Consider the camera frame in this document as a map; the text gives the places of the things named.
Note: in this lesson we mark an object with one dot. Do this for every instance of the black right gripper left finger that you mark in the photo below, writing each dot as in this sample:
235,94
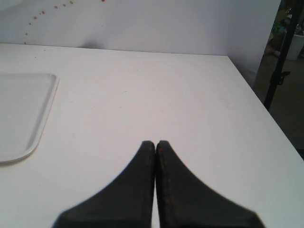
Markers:
125,203

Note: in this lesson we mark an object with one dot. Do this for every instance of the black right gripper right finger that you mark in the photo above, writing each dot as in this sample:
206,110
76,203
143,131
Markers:
184,201

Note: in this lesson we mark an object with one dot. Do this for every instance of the white rectangular tray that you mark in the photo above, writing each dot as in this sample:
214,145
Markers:
25,103

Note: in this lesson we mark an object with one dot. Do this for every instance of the black tripod pole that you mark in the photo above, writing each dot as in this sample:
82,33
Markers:
278,76

